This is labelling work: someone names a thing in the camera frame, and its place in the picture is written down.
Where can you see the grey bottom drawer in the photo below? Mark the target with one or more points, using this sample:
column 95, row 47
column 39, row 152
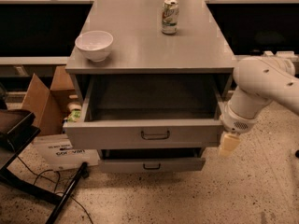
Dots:
column 151, row 165

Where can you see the white ceramic bowl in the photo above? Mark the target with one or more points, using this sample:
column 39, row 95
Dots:
column 95, row 45

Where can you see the grey drawer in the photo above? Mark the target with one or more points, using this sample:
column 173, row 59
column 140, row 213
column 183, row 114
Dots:
column 151, row 165
column 148, row 111

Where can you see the brown cardboard box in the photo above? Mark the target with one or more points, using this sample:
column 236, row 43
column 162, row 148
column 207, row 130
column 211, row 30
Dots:
column 50, row 104

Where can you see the white printed cardboard flap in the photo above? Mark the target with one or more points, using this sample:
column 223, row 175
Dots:
column 61, row 155

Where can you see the grey drawer cabinet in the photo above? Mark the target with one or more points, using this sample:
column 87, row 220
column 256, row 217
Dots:
column 140, row 47

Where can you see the grey top drawer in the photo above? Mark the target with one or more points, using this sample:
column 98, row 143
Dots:
column 148, row 111

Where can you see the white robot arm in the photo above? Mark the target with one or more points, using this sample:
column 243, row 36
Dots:
column 259, row 81

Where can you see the green plush toy figure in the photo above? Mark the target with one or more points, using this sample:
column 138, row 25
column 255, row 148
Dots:
column 74, row 112

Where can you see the white power strip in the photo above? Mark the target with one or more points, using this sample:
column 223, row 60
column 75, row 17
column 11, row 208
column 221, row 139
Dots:
column 282, row 54

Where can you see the green white soda can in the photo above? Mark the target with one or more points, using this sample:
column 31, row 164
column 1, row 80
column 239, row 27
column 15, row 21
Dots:
column 170, row 13

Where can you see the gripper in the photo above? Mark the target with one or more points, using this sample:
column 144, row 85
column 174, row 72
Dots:
column 235, row 123

